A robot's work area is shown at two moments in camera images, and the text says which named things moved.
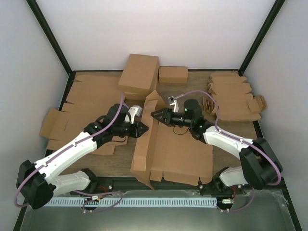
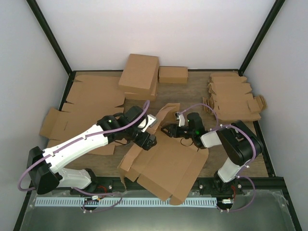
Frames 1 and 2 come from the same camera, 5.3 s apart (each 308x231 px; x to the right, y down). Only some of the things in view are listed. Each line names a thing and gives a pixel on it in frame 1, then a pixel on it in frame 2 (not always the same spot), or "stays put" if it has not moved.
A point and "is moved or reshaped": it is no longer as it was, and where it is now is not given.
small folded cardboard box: (173, 74) stays put
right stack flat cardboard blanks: (235, 104) stays put
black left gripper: (137, 132) → (141, 142)
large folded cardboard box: (140, 74) stays put
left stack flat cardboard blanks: (89, 98) stays put
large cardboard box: (173, 151) is moved or reshaped
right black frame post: (261, 36) stays put
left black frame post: (40, 15) stays put
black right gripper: (167, 115) → (172, 133)
